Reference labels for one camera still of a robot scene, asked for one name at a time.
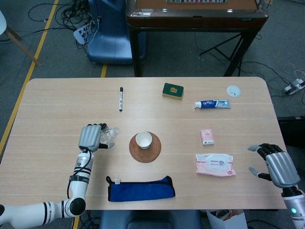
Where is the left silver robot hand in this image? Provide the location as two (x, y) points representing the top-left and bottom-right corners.
(78, 123), (108, 153)

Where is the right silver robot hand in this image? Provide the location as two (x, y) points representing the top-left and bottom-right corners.
(247, 143), (301, 189)

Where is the clear plastic bottle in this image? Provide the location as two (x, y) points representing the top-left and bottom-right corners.
(100, 127), (121, 149)

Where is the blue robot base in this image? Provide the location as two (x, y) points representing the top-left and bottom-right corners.
(87, 0), (146, 65)

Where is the white floral paper cup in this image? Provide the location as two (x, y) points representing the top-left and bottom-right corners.
(135, 131), (152, 150)

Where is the round woven rattan coaster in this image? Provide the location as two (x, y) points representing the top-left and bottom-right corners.
(129, 132), (162, 164)

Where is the black box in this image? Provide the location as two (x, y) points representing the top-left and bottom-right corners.
(277, 116), (305, 146)

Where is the pink wet wipes pack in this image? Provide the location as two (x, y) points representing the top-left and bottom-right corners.
(195, 153), (236, 177)

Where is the blue cloth with black trim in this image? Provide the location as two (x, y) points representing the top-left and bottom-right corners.
(106, 176), (176, 202)

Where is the white paper bag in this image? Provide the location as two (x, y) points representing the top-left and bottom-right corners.
(206, 209), (248, 229)

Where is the small pink tissue pack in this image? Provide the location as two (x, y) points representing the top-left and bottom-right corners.
(200, 129), (214, 146)

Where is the white power strip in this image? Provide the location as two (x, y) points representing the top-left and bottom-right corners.
(283, 79), (305, 95)

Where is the blue white toothpaste tube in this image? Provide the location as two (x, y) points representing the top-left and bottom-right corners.
(193, 99), (231, 110)

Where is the green small box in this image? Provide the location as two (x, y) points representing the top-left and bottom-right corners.
(162, 82), (185, 100)

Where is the white multi-socket with plugs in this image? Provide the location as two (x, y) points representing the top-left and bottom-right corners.
(73, 22), (96, 45)

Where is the white chair with wooden legs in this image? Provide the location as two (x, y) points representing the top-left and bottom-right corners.
(0, 9), (41, 67)

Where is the black tripod stand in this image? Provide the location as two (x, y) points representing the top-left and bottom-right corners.
(199, 33), (244, 64)

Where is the brown mahjong table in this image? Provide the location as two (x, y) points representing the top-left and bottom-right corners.
(125, 0), (269, 77)

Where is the row of face-up mahjong tiles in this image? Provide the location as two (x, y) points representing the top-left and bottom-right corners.
(166, 0), (227, 4)

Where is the white round cable grommet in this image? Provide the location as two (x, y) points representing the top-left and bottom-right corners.
(226, 85), (242, 97)

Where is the dark blue robot pedestal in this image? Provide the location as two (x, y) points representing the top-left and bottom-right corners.
(99, 209), (202, 229)

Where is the tangle of black floor cables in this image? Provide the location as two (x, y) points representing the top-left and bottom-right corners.
(28, 0), (96, 34)

